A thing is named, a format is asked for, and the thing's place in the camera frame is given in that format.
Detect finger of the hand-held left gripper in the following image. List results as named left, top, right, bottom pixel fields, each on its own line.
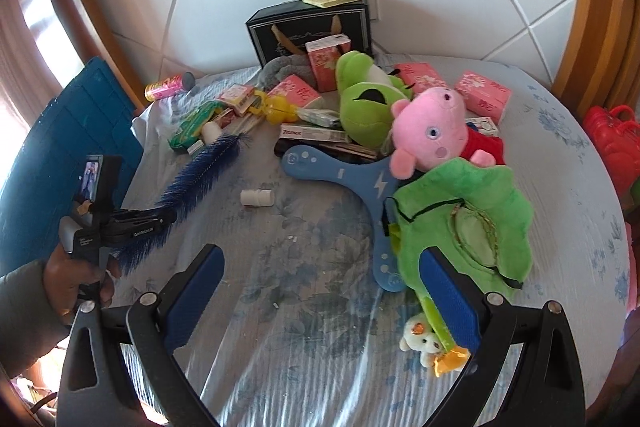
left=105, top=206, right=178, bottom=253

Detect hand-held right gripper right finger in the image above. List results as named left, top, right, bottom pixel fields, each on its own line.
left=419, top=246, right=586, bottom=427

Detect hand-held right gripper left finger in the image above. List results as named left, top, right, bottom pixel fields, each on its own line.
left=56, top=243, right=225, bottom=427

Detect blue plastic storage container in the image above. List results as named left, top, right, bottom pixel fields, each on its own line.
left=0, top=57, right=146, bottom=278

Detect blue bottle brush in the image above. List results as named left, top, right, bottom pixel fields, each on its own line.
left=112, top=133, right=243, bottom=278

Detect green lotus leaf plush hat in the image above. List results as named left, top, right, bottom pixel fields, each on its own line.
left=382, top=157, right=535, bottom=353

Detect person's left forearm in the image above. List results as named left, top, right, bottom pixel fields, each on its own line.
left=0, top=259, right=71, bottom=380

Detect person's left hand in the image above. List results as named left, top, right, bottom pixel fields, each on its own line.
left=42, top=244, right=121, bottom=325

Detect small white bear plush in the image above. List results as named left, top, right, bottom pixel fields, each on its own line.
left=399, top=313, right=443, bottom=368

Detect green snack packet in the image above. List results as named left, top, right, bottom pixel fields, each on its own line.
left=167, top=102, right=223, bottom=152

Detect pink can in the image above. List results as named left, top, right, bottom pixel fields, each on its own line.
left=144, top=72, right=197, bottom=102

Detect white cardboard tube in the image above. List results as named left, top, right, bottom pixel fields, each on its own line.
left=201, top=122, right=224, bottom=146

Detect small pink and white box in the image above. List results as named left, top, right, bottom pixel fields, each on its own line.
left=216, top=84, right=256, bottom=115

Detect pink curtain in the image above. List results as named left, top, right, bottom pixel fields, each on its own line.
left=0, top=0, right=51, bottom=118

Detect blue foam boomerang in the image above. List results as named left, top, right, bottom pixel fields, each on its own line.
left=280, top=144, right=408, bottom=293

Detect pink pig plush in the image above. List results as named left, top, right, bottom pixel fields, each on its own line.
left=389, top=87, right=506, bottom=180

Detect small blue and white box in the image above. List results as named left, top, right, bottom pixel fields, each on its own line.
left=465, top=117, right=501, bottom=138

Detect yellow duck toy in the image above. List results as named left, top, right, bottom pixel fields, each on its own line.
left=252, top=89, right=301, bottom=124

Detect red and white medicine box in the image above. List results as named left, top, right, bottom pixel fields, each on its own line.
left=280, top=124, right=351, bottom=144

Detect grey plush toy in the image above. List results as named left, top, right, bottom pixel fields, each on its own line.
left=257, top=54, right=313, bottom=90

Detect pink tissue packet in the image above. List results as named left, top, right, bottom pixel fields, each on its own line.
left=454, top=71, right=513, bottom=118
left=395, top=62, right=448, bottom=90
left=267, top=74, right=321, bottom=108

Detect light green frog plush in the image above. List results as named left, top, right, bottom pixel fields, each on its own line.
left=335, top=51, right=413, bottom=142

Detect black gift box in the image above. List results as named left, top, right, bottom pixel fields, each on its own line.
left=245, top=0, right=373, bottom=68

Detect pink carton box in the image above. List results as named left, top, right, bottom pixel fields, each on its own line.
left=304, top=34, right=353, bottom=92

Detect wooden headboard frame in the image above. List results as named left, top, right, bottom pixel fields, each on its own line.
left=35, top=0, right=638, bottom=118

